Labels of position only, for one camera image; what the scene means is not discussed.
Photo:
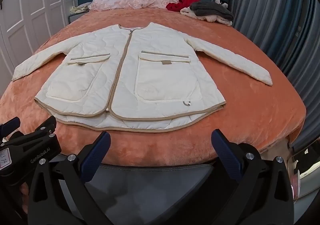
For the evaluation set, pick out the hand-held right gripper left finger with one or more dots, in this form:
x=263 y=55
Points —
x=96 y=154

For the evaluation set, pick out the clear plastic bag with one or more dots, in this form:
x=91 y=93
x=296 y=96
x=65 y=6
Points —
x=303 y=165

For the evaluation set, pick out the grey pleated curtain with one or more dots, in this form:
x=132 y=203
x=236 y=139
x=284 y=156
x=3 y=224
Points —
x=287 y=27

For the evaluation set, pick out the orange plush blanket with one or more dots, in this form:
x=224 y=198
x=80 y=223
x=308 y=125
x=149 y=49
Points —
x=250 y=104

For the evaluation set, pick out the blue nightstand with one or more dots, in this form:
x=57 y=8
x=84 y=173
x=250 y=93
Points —
x=73 y=17

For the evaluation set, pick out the cream knit garment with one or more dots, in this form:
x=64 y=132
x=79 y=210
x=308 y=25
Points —
x=200 y=17

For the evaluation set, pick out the white panelled wardrobe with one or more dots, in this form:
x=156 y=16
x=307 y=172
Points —
x=37 y=2

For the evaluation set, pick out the pale yellow cloth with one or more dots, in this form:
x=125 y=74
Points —
x=80 y=9

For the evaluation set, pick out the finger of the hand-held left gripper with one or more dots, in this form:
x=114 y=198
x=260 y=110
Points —
x=48 y=124
x=11 y=122

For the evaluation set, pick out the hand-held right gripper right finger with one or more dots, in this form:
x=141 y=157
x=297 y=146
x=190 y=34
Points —
x=227 y=154

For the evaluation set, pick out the white quilted jacket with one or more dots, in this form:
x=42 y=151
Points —
x=155 y=77

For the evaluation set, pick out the grey knit garment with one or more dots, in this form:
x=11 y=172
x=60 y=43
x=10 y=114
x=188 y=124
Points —
x=210 y=8

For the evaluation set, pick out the small black white toy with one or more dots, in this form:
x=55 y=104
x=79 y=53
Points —
x=222 y=2

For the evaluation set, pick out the red garment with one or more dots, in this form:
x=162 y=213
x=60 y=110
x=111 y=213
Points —
x=185 y=3

